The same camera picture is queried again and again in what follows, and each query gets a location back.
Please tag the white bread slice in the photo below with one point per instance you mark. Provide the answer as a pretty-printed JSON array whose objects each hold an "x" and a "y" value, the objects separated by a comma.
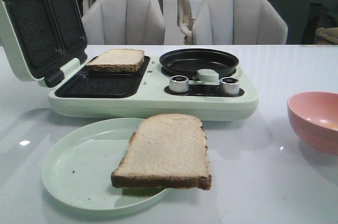
[
  {"x": 118, "y": 60},
  {"x": 167, "y": 150}
]

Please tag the pink bowl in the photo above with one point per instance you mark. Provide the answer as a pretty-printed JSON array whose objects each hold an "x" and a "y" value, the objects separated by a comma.
[{"x": 308, "y": 114}]

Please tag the green breakfast maker lid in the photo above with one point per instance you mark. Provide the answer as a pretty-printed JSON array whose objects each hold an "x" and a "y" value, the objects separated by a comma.
[{"x": 40, "y": 37}]

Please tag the green breakfast maker base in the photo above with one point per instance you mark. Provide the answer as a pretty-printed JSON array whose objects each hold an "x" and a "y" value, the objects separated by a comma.
[{"x": 146, "y": 93}]

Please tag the silver left control knob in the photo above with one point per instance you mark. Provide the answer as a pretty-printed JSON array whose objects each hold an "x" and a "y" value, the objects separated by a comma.
[{"x": 179, "y": 84}]

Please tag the silver control knob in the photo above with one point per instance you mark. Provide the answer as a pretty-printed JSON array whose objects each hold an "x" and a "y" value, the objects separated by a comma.
[
  {"x": 229, "y": 86},
  {"x": 179, "y": 84}
]

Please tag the black round frying pan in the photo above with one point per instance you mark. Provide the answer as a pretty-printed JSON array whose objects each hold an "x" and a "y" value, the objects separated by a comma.
[{"x": 187, "y": 62}]

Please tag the silver right control knob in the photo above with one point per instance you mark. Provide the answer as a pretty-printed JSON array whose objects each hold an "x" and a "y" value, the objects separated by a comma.
[{"x": 229, "y": 86}]

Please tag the beige office chair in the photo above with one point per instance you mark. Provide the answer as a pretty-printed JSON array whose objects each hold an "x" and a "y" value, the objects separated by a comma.
[{"x": 185, "y": 20}]

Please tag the grey armchair left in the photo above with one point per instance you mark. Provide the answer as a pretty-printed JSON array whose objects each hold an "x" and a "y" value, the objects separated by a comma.
[{"x": 124, "y": 22}]

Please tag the grey armchair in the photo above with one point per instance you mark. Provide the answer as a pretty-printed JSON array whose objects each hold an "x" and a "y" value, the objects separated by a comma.
[
  {"x": 238, "y": 22},
  {"x": 124, "y": 22}
]

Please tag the grey armchair right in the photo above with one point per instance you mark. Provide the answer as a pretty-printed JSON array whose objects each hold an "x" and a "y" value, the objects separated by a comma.
[{"x": 238, "y": 22}]

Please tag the light green plate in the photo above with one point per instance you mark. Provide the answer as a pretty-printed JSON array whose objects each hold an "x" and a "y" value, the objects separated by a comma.
[{"x": 77, "y": 170}]

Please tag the dark kitchen counter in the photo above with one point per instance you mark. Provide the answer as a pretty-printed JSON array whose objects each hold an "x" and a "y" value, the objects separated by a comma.
[{"x": 304, "y": 17}]

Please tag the beige cushion at right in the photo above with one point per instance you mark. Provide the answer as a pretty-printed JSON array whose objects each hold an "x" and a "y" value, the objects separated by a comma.
[{"x": 328, "y": 35}]

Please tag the green pan handle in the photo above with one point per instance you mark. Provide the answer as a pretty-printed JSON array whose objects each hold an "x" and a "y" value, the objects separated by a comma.
[{"x": 206, "y": 75}]

